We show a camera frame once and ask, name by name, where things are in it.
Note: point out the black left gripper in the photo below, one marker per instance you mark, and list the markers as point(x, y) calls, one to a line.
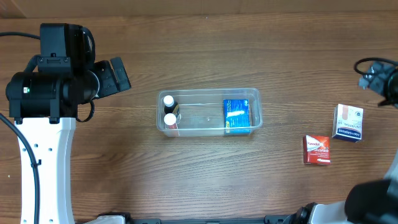
point(112, 78)

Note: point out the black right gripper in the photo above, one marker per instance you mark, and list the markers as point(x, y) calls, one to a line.
point(374, 76)

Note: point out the dark bottle with white cap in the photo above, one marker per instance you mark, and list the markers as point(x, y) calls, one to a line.
point(171, 105)

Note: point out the orange tube with white cap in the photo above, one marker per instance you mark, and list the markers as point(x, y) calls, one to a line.
point(171, 127)

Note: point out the blue lozenge box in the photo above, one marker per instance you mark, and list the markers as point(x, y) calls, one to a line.
point(237, 118)

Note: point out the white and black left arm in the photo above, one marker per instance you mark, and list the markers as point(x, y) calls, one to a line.
point(43, 101)

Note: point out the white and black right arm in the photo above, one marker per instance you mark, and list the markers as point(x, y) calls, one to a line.
point(370, 202)

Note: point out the clear plastic container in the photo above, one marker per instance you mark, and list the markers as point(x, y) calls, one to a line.
point(201, 111)

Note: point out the white and blue plaster box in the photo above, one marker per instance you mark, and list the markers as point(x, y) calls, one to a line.
point(348, 123)

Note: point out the red Panadol box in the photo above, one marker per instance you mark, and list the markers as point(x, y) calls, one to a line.
point(316, 150)

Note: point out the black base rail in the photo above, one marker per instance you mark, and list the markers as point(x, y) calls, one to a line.
point(126, 218)

